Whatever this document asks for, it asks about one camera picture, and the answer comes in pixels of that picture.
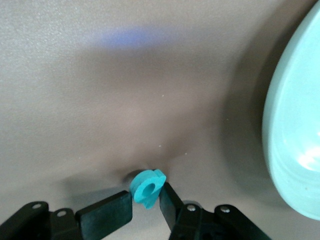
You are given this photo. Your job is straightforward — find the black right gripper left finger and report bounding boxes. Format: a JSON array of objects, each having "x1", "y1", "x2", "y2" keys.
[{"x1": 0, "y1": 190, "x2": 133, "y2": 240}]

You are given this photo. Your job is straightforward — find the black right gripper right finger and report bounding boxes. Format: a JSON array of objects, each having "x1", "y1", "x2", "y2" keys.
[{"x1": 158, "y1": 181, "x2": 272, "y2": 240}]

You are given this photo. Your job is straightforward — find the teal foam letter b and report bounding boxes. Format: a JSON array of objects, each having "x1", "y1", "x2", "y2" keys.
[{"x1": 129, "y1": 169, "x2": 167, "y2": 210}]

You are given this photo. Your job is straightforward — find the pale green plate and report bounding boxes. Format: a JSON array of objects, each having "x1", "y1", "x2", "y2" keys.
[{"x1": 261, "y1": 0, "x2": 320, "y2": 221}]

